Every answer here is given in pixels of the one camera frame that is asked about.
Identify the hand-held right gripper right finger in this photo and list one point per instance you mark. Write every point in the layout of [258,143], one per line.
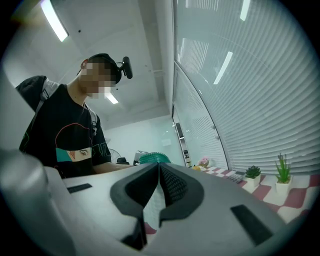
[205,225]

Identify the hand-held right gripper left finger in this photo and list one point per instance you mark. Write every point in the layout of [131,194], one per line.
[100,200]

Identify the person's left forearm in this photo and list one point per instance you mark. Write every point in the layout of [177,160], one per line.
[112,167]

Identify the black office chair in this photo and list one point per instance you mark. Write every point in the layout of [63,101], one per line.
[122,160]

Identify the standing fan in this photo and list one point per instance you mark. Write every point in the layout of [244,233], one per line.
[114,155]

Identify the grey calculator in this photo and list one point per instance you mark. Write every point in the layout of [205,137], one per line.
[235,178]

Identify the orange fruit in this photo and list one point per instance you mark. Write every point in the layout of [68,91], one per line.
[196,168]

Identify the pink flower decoration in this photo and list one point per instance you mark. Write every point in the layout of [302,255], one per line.
[204,162]

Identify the small succulent in white pot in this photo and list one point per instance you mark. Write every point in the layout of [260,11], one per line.
[253,176]

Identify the teal plastic basket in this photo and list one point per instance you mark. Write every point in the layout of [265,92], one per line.
[153,157]

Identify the person's black printed t-shirt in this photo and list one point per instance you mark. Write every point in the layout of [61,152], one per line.
[62,117]

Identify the tall green plant white pot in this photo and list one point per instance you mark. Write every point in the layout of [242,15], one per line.
[283,175]

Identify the red white checkered tablecloth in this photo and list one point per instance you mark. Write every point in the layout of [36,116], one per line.
[297,197]

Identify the long ceiling light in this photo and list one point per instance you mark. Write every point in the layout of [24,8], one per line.
[54,21]
[111,98]

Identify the person's head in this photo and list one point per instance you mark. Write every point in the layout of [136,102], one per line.
[97,75]

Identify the white window blinds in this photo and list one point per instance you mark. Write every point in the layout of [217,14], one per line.
[250,100]

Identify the black head-mounted camera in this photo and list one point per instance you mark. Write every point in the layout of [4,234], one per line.
[127,67]

